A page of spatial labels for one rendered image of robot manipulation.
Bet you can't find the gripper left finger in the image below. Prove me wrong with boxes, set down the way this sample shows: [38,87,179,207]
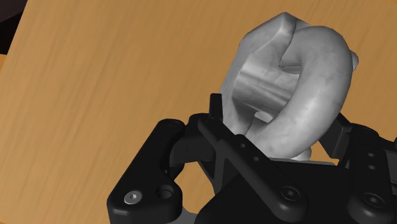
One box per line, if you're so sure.
[106,93,310,224]

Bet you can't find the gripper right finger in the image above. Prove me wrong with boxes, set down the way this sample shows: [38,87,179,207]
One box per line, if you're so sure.
[318,113,397,224]

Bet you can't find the grey knotted ring sculpture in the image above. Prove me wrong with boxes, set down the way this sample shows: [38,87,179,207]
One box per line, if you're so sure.
[219,11,360,162]

